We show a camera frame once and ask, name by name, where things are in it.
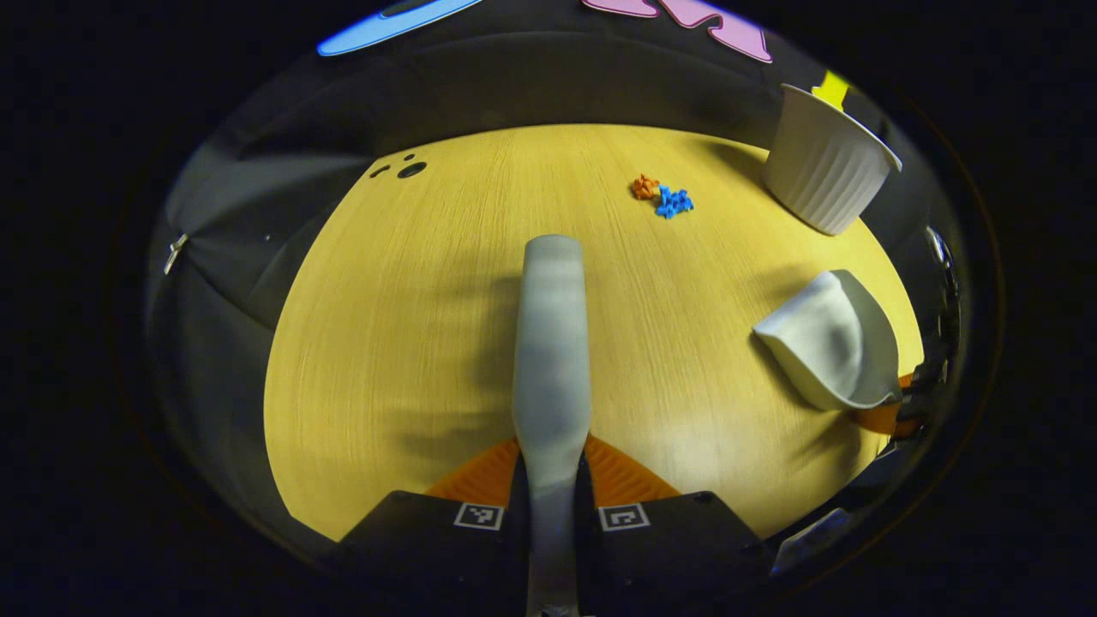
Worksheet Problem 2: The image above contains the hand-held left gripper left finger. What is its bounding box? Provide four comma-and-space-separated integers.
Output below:
330, 437, 531, 614

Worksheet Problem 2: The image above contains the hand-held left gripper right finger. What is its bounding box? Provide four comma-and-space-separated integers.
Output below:
576, 435, 768, 614

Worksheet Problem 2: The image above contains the grey plastic dustpan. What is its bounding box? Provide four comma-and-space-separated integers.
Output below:
752, 269, 902, 410

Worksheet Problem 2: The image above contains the grey ribbed garbage bin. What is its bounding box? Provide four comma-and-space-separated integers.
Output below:
763, 83, 902, 237

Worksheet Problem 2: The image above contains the small grey broom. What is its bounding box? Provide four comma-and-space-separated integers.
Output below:
512, 234, 592, 617

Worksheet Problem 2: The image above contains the black backdrop cloth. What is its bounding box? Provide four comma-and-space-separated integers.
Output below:
146, 0, 944, 558

